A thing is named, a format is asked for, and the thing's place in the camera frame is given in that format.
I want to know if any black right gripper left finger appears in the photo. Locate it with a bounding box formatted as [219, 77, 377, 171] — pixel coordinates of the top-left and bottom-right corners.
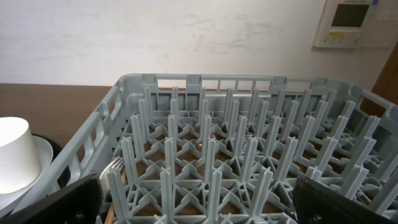
[1, 174, 103, 224]

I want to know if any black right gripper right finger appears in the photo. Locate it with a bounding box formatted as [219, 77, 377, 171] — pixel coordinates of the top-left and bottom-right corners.
[293, 176, 394, 224]

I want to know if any pale grey round plate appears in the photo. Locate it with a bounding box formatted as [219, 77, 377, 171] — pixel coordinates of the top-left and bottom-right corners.
[1, 136, 53, 217]

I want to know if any cream white cup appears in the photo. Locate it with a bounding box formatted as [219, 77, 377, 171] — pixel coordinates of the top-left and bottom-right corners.
[1, 117, 40, 194]

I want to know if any grey plastic dishwasher rack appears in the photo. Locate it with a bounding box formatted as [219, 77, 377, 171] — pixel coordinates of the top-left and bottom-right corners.
[9, 73, 398, 224]

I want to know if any round black tray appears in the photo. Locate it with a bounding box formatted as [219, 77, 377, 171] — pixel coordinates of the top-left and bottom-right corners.
[0, 133, 72, 218]

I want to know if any wooden chopstick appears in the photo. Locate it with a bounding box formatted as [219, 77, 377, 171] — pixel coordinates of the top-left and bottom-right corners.
[104, 170, 126, 224]

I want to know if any silver metal fork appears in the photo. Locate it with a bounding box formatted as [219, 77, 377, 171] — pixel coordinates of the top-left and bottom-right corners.
[99, 156, 124, 198]

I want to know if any white wall control panel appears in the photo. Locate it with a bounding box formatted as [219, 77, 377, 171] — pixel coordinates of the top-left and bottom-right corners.
[313, 0, 397, 49]

